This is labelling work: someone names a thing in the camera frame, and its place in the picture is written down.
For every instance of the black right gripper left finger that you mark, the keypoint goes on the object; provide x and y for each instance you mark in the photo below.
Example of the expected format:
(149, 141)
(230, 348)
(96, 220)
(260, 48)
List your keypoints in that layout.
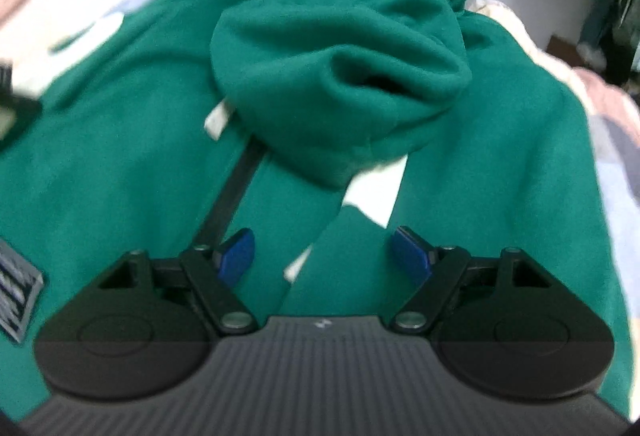
(212, 273)

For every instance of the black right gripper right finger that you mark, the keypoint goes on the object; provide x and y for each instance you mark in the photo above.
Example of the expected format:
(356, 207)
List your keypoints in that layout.
(436, 272)

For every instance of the green hooded sweatshirt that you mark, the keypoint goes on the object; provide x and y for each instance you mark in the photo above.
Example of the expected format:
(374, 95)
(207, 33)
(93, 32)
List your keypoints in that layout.
(310, 116)

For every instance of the colour block bed quilt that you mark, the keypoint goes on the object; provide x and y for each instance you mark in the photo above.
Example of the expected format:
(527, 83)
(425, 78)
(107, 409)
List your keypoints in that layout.
(600, 126)

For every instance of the dark red floor box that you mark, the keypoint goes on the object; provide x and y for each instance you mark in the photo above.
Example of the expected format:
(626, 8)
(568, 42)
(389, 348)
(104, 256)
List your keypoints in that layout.
(566, 51)

